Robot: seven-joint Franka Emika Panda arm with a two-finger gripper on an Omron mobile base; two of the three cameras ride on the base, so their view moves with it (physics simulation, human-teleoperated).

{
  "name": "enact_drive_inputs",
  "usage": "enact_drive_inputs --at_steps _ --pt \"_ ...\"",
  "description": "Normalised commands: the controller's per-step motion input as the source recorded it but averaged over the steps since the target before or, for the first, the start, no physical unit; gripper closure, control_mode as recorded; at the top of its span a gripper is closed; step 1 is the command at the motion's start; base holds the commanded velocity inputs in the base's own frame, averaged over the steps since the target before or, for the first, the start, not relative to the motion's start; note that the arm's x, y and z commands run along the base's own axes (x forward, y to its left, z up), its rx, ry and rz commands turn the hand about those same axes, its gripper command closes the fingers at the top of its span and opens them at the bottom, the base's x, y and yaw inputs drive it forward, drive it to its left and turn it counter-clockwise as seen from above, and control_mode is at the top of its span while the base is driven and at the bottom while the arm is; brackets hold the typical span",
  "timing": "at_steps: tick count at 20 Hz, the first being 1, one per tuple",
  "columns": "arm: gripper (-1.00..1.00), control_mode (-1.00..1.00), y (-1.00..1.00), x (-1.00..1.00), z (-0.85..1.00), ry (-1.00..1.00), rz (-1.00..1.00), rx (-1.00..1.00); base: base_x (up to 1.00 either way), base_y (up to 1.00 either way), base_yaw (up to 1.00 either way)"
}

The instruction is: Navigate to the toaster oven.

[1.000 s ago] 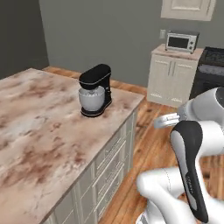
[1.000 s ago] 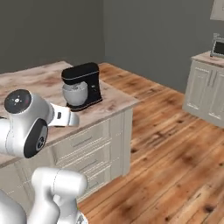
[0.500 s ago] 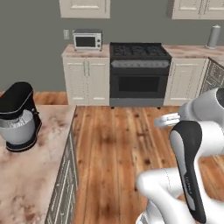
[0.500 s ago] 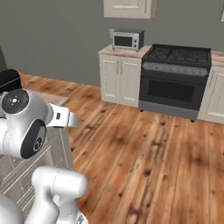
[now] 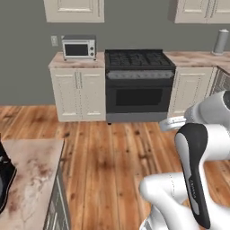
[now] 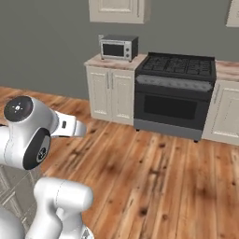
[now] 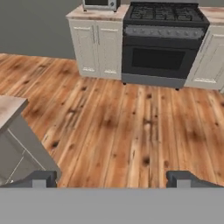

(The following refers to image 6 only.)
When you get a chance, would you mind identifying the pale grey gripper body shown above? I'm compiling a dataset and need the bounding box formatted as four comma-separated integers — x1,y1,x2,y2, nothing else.
73,119,88,138

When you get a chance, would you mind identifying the silver toaster oven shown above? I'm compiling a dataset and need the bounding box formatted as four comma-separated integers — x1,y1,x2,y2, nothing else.
98,34,140,63

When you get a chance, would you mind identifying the black range oven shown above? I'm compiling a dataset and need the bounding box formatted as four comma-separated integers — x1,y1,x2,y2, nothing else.
133,51,218,143

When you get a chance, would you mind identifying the cream base cabinet with doors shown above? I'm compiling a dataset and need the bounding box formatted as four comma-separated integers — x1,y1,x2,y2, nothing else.
83,53,148,126

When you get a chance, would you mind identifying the grey cabinet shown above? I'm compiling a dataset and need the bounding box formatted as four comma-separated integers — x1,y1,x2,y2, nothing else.
0,163,43,232

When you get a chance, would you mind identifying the cream wall cabinet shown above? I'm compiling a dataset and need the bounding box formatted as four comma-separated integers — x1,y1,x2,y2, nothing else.
225,0,239,29
88,0,152,25

